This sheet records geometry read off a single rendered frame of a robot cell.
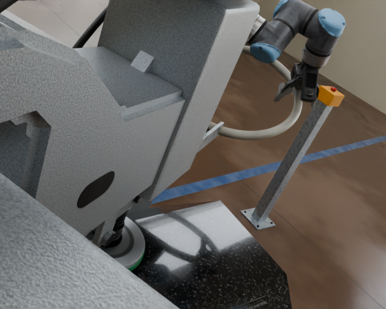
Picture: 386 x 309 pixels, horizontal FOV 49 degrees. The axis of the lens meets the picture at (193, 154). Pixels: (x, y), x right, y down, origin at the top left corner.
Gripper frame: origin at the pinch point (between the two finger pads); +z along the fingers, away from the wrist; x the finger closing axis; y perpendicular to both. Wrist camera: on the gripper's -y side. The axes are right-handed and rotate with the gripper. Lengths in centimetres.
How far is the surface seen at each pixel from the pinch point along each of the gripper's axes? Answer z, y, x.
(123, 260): -4, -69, 54
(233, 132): -6.3, -23.4, 25.0
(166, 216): 13, -45, 43
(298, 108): -6.4, -7.9, 1.4
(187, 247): 11, -57, 36
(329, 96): 56, 75, -52
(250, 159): 188, 127, -42
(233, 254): 14, -55, 21
